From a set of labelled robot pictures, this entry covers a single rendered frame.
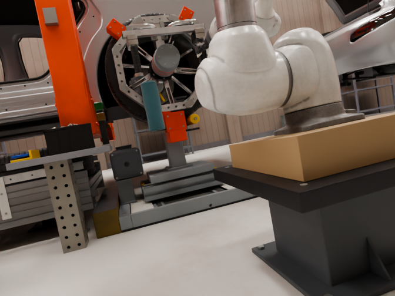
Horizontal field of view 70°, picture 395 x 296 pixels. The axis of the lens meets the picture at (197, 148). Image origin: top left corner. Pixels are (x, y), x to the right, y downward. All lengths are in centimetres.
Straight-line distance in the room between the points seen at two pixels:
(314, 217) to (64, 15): 149
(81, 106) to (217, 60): 103
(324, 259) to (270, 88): 43
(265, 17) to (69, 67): 99
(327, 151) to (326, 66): 27
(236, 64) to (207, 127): 552
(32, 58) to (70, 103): 476
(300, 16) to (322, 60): 701
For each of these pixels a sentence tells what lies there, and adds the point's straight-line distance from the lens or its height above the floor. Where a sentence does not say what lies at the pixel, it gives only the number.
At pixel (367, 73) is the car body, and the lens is 523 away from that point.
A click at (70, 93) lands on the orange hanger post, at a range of 161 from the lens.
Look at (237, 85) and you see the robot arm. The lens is 67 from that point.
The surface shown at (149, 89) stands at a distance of 151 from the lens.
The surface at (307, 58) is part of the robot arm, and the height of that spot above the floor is 57.
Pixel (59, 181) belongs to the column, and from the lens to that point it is 142.
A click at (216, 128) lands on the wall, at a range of 625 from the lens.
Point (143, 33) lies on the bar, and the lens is 152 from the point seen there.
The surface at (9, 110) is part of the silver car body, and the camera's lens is 223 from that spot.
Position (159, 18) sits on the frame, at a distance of 178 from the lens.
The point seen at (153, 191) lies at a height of 14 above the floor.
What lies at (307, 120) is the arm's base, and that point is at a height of 42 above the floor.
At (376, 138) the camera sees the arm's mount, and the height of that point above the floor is 35.
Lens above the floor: 44
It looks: 4 degrees down
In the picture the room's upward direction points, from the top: 11 degrees counter-clockwise
